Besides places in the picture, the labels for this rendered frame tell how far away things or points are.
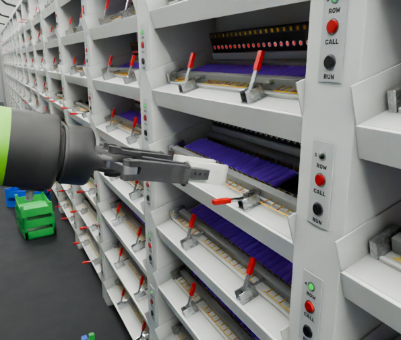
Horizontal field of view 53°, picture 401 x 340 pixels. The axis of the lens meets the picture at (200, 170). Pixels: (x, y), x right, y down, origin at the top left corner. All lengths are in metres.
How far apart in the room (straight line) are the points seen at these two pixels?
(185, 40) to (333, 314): 0.81
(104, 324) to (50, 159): 1.59
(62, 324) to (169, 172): 1.62
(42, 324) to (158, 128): 1.25
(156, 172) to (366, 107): 0.27
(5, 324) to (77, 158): 1.72
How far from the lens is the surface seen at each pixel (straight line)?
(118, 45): 1.83
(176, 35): 1.15
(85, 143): 0.50
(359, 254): 0.61
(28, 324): 2.13
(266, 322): 0.81
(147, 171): 0.50
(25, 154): 0.48
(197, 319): 1.15
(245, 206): 0.76
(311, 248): 0.63
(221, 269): 0.96
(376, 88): 0.55
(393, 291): 0.57
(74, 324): 2.06
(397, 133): 0.50
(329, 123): 0.56
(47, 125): 0.49
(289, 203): 0.72
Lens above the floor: 1.17
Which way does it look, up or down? 15 degrees down
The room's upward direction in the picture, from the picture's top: straight up
